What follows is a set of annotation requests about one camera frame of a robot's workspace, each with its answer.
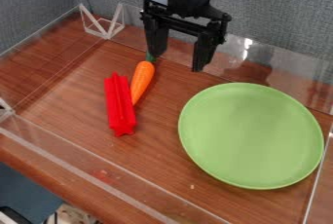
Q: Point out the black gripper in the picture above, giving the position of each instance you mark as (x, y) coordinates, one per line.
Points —
(193, 17)

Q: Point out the orange toy carrot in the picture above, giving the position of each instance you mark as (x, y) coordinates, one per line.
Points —
(142, 77)

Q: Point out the red star-shaped bar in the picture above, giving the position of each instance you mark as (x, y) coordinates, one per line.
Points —
(119, 106)

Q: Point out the green plate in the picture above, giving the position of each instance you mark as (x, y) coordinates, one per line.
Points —
(251, 136)

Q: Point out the clear acrylic enclosure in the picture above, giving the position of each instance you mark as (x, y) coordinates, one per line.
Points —
(137, 179)

